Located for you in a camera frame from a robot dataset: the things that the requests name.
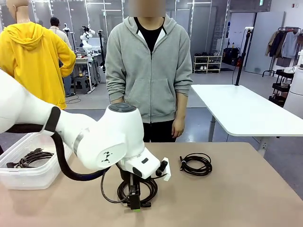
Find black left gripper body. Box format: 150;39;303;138
119;165;143;197

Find black cable with grey tie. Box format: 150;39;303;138
179;152;213;176

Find black power cable with plug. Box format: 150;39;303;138
16;148;55;168

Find person's right forearm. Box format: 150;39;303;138
105;75;128;105

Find person's left forearm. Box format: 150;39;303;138
173;79;194;120

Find person's left hand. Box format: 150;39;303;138
171;117;186;139

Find clear plastic storage container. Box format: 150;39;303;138
0;132;73;190

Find person in grey hoodie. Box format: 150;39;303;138
105;0;194;143

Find grey step stool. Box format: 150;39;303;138
73;76;89;95

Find white side table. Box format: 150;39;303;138
190;84;303;157

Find background workbench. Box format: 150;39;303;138
62;54;100;93

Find wooden shoe rack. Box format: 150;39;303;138
193;54;223;74

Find black tripod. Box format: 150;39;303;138
98;29;107;72

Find black bags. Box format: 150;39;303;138
223;46;242;66

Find yellow hoodie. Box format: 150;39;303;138
0;21;77;111

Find black pole with white top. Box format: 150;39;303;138
232;26;254;87

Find black utility cart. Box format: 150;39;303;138
268;68;295;107

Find background person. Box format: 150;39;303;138
49;17;73;98

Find beige hanging coat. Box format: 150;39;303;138
264;30;278;58

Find navy hanging jacket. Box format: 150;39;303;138
269;30;288;59

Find light blue hanging shirt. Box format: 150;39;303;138
281;32;299;59

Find beige mannequin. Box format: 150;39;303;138
6;0;31;25

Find black clothes rack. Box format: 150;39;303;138
262;26;303;77

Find thin black left camera cable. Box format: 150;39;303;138
101;169;130;204

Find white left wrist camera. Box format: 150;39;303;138
158;157;172;182

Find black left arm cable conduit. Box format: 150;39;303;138
6;106;110;182

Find camera on black stand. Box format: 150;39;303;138
62;23;76;52

